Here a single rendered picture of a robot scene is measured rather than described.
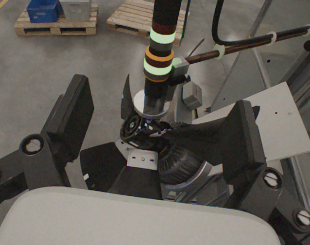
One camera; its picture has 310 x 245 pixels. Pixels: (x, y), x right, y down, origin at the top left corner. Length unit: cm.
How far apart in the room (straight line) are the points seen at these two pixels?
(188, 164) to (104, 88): 191
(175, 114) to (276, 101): 36
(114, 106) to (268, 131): 182
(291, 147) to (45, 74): 264
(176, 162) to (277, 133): 32
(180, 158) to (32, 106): 205
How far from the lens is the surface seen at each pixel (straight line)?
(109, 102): 230
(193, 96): 84
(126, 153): 72
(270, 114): 72
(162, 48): 29
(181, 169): 68
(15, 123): 241
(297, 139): 65
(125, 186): 58
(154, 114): 36
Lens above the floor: 174
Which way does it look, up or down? 54 degrees down
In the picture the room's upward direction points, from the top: 12 degrees clockwise
